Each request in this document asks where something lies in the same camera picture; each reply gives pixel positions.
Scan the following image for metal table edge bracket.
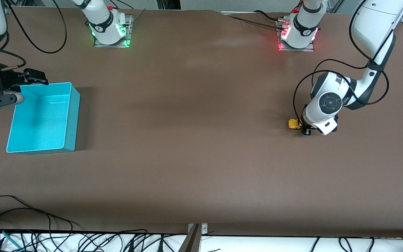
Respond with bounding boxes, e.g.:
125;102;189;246
179;223;208;252

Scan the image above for thin black floor cable loop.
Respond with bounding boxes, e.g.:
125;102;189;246
0;195;82;233

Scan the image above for thin right base cable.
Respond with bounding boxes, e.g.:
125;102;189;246
112;0;147;26

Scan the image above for teal cable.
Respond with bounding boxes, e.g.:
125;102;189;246
1;230;23;250

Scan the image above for white lower shelf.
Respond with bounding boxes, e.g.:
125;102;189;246
0;231;403;252

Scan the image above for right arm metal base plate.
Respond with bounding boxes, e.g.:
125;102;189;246
93;15;134;48

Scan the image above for long black right arm cable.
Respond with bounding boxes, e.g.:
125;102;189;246
7;0;68;54

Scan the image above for black left base cable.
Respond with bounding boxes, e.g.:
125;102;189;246
227;15;287;30
254;10;284;22

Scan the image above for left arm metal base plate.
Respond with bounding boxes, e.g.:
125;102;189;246
277;20;316;53

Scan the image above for teal plastic storage bin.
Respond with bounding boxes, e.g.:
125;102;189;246
6;82;81;155

